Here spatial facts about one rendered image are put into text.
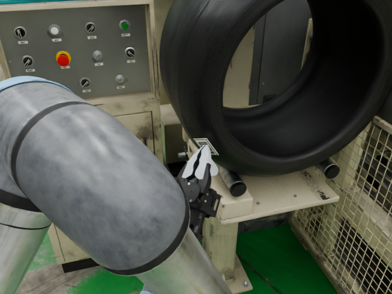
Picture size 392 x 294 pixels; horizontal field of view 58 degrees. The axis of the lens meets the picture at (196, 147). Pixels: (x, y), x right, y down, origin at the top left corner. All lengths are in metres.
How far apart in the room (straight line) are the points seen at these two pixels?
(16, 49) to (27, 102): 1.02
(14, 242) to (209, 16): 0.52
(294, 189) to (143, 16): 0.80
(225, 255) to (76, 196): 1.41
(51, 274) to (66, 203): 1.70
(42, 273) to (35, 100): 1.69
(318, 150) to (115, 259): 0.71
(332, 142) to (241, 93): 0.39
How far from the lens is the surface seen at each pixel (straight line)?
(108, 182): 0.32
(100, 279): 1.93
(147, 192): 0.33
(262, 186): 1.11
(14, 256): 0.45
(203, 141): 0.82
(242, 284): 1.85
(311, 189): 1.14
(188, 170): 0.81
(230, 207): 0.96
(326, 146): 0.97
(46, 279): 2.01
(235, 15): 0.72
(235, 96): 1.22
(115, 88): 1.45
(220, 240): 1.62
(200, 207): 0.77
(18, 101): 0.41
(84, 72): 1.42
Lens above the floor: 1.48
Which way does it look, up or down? 32 degrees down
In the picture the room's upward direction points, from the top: straight up
